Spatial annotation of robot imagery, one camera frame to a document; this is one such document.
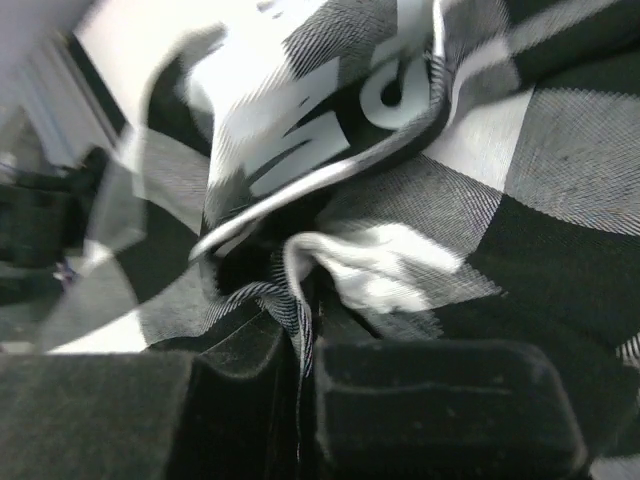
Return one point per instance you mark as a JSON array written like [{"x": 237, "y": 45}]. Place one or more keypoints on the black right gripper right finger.
[{"x": 485, "y": 401}]

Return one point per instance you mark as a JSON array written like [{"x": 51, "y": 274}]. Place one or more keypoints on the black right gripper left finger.
[{"x": 105, "y": 406}]

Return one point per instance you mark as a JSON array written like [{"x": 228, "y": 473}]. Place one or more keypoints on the black white checkered shirt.
[{"x": 504, "y": 203}]

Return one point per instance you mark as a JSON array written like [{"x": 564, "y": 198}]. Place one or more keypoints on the aluminium rail base frame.
[{"x": 58, "y": 126}]

